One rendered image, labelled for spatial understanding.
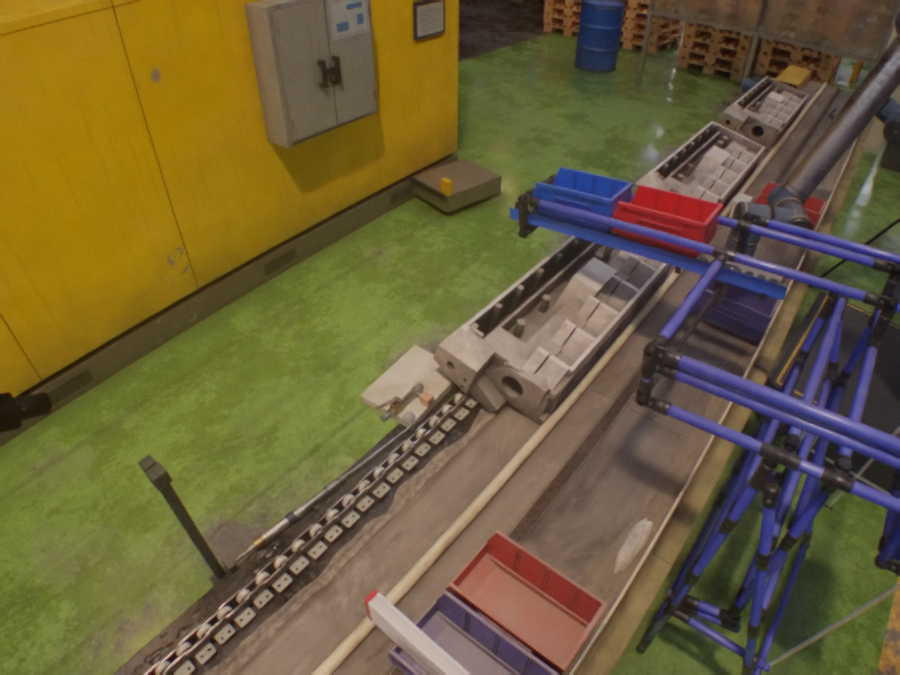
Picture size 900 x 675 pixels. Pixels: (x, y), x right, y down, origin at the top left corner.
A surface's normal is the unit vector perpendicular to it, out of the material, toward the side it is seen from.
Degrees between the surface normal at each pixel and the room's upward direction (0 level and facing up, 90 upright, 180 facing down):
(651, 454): 0
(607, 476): 0
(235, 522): 0
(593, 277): 10
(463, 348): 38
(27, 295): 90
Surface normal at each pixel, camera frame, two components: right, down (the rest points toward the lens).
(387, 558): 0.00, -0.75
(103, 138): 0.78, 0.42
